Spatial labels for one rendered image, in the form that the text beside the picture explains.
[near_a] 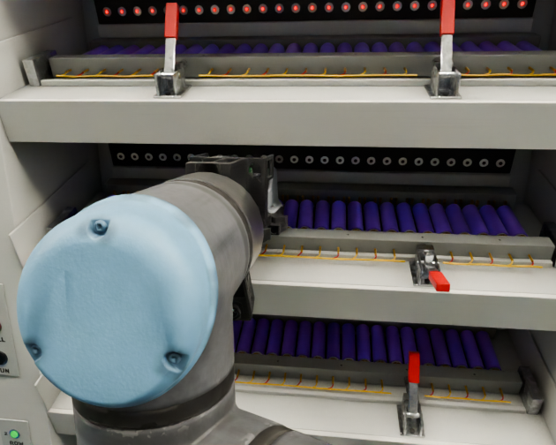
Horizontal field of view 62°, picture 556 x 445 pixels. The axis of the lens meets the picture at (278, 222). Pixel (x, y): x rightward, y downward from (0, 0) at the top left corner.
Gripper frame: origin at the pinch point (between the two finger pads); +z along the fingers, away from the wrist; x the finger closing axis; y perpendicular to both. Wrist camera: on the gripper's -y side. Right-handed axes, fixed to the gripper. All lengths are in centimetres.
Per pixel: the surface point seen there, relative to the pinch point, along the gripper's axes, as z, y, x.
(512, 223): 1.5, -1.1, -30.2
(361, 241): -3.6, -2.7, -12.7
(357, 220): 0.7, -1.2, -12.4
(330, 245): -3.4, -3.4, -9.3
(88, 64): -3.5, 16.3, 18.3
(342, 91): -6.5, 13.3, -10.0
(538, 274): -4.3, -5.2, -31.4
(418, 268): -7.3, -4.4, -18.5
